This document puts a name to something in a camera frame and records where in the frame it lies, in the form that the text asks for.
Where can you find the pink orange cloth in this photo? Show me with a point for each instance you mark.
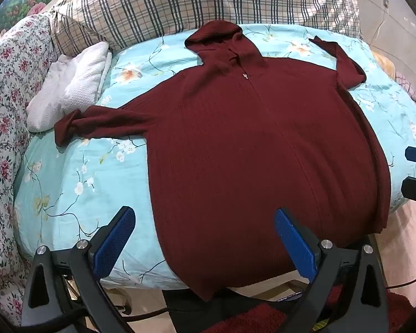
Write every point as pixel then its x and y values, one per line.
pixel 388 64

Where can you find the maroon hooded knit sweater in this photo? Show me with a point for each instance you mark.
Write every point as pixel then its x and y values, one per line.
pixel 246 145

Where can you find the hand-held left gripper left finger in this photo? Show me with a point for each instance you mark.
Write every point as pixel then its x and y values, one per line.
pixel 115 237

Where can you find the white floral print blanket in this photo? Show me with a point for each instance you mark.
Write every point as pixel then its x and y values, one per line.
pixel 7 111

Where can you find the framed flower wall painting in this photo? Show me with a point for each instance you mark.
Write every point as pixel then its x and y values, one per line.
pixel 31 1

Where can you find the dark red fluffy rug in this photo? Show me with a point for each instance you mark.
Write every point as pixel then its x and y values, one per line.
pixel 249 319

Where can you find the light blue floral bed sheet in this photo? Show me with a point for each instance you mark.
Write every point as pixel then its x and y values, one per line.
pixel 90 187

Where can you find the white textured towel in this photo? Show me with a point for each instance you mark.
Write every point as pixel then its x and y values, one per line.
pixel 79 79

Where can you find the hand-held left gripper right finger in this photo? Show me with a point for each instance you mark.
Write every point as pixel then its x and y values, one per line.
pixel 293 241

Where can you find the beige plaid quilt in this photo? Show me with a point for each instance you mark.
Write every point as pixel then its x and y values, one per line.
pixel 159 7

